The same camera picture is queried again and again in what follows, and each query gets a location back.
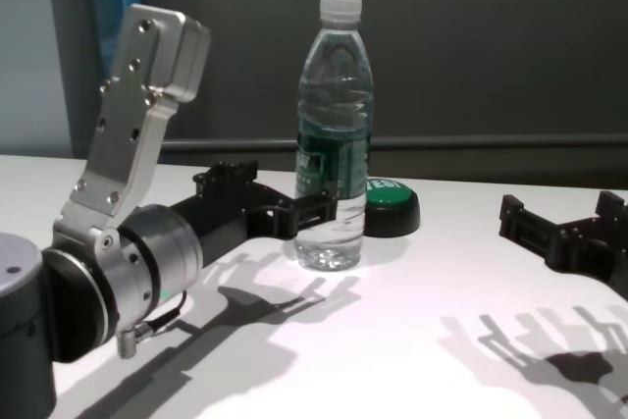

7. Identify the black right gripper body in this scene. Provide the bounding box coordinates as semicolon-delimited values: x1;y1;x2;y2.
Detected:
548;215;628;303

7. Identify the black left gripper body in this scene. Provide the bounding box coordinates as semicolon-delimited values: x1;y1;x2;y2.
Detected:
171;176;301;269

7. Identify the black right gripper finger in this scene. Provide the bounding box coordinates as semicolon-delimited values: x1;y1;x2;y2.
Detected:
497;193;563;264
595;189;628;227

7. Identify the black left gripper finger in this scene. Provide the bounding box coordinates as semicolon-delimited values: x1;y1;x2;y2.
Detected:
191;159;260;194
274;188;340;239

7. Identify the clear water bottle green label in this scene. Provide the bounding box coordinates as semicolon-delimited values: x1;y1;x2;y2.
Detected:
293;0;376;273

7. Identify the green YES push button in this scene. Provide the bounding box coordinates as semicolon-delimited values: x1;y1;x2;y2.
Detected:
363;177;422;239

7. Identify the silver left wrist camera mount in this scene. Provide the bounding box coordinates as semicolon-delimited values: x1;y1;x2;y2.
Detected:
51;3;213;254

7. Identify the grey wall handrail bar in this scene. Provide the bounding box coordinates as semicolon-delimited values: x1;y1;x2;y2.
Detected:
159;135;628;156

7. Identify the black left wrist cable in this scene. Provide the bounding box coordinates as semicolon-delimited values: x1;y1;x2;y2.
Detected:
117;288;190;359

